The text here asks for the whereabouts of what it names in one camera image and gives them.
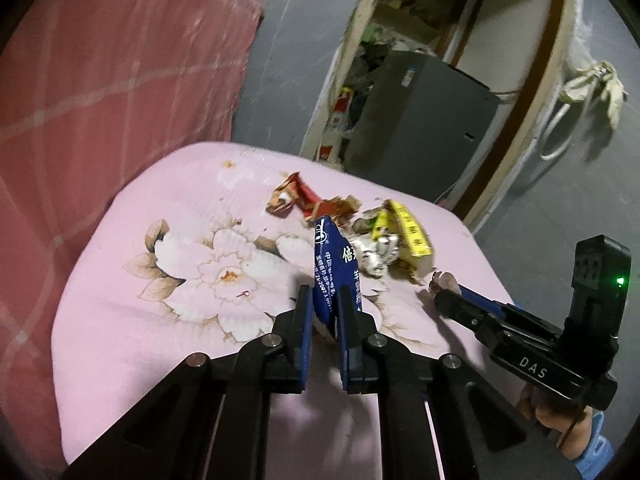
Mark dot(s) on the person's right forearm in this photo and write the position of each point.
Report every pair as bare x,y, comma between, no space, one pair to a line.
597,452

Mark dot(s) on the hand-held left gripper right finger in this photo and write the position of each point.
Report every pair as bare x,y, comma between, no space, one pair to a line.
343,340

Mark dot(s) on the red plaid cloth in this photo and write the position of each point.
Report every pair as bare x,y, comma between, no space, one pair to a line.
100,85

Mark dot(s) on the red snack wrapper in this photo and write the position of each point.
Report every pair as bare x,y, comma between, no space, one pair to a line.
306,196

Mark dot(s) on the person's right hand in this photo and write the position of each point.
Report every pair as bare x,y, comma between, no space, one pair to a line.
547,415

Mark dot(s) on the brown shell scrap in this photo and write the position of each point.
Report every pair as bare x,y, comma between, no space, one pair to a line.
443,282

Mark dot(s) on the yellow snack wrapper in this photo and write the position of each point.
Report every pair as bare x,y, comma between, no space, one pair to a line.
413,230

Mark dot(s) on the blue snack wrapper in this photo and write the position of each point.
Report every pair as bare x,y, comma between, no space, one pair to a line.
334,265

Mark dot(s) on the crumpled silver foil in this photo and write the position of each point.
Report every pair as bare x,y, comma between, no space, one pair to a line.
375,255

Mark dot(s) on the pink floral cushion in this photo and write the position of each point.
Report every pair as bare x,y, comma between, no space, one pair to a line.
190,270

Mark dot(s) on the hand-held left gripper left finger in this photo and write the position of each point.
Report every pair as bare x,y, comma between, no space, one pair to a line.
305,340

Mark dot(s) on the red and white bag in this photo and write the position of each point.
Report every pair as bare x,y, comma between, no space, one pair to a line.
336,125

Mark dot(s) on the white work gloves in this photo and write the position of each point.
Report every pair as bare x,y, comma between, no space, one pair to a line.
600,87

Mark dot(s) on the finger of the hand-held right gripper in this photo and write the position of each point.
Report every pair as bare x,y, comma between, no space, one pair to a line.
482,300
462,315

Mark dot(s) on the white door frame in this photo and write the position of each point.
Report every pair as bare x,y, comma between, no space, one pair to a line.
345,55

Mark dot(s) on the cluttered storage shelf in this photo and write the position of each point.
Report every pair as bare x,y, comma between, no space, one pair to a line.
415,5

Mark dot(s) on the grey cabinet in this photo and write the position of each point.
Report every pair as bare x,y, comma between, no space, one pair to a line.
425,115

